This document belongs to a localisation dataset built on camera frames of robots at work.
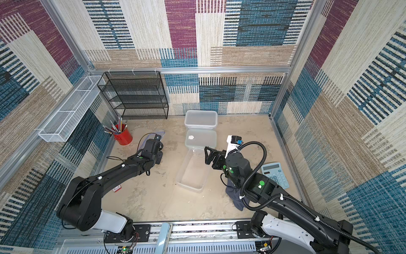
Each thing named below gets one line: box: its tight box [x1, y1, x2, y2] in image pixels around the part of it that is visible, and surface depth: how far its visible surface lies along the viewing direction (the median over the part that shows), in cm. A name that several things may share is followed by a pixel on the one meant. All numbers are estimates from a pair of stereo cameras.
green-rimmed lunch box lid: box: [185, 129, 217, 149], surface depth 102 cm
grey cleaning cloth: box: [225, 179, 251, 212], surface depth 81 cm
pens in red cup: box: [102, 114, 133, 140], surface depth 103 cm
